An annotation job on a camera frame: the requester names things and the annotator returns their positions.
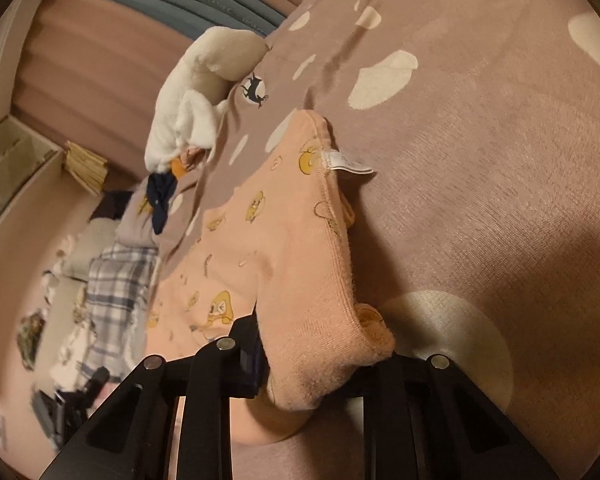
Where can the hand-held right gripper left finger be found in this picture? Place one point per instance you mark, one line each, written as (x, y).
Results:
(250, 370)

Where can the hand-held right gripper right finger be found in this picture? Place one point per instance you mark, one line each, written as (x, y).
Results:
(385, 380)

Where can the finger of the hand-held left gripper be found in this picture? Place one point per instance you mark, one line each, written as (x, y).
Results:
(96, 381)

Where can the peach duck print shirt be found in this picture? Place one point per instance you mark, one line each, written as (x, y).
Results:
(290, 260)

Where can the pale ruffled cloth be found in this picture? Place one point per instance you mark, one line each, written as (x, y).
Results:
(72, 355)

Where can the dark patterned cloth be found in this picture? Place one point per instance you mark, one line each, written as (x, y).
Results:
(32, 340)

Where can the plaid pillow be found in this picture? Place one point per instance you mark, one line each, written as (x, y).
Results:
(115, 290)

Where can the beige pillow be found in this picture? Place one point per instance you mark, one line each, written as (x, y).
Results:
(90, 250)

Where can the mauve pillow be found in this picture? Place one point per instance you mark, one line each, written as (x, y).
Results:
(135, 230)

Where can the dark brown cloth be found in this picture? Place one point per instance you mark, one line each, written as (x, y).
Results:
(112, 205)

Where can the navy garment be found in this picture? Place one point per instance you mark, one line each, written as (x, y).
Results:
(159, 200)

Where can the orange garment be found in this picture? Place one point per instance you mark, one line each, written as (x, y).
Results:
(178, 169)

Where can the yellow fringed hanging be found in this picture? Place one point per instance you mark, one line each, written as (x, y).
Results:
(85, 167)

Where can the peach crumpled garment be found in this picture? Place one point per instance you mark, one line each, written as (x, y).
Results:
(194, 153)

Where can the mauve polka dot blanket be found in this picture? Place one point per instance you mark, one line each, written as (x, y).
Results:
(480, 160)

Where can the white plush toy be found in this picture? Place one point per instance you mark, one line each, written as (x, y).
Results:
(195, 85)

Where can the pink curtain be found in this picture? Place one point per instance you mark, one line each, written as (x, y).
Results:
(80, 85)

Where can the teal curtain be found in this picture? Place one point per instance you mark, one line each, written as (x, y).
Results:
(180, 0)

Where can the cream wall shelf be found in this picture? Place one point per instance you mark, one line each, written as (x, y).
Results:
(25, 185)

